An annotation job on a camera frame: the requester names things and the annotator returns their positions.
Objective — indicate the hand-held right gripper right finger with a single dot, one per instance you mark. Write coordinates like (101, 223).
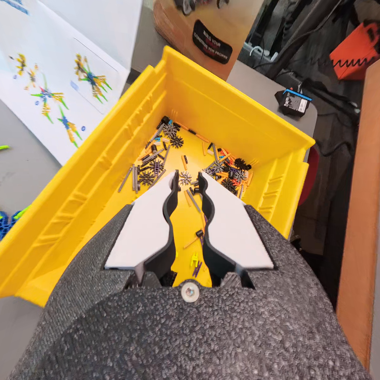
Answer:
(237, 237)

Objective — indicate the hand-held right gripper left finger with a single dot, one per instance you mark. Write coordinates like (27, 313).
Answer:
(142, 237)

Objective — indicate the pile of black orange pieces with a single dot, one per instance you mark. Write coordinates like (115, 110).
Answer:
(148, 178)

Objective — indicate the yellow plastic bin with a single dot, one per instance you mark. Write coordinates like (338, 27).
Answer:
(222, 104)

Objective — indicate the dark red rounded object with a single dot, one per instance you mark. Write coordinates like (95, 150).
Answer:
(311, 166)

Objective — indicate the wood-edged side table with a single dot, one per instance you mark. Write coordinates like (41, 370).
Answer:
(359, 207)

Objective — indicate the blue green yellow assembly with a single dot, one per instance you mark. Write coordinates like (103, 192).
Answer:
(6, 222)

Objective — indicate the black battery blue stripe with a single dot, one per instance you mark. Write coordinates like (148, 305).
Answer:
(292, 102)

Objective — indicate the white building instruction sheet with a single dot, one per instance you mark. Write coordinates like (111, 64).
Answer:
(44, 59)

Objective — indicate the black metal bar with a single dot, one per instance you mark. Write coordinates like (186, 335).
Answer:
(297, 38)

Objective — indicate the brown cardboard toy box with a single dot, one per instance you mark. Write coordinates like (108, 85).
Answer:
(178, 29)

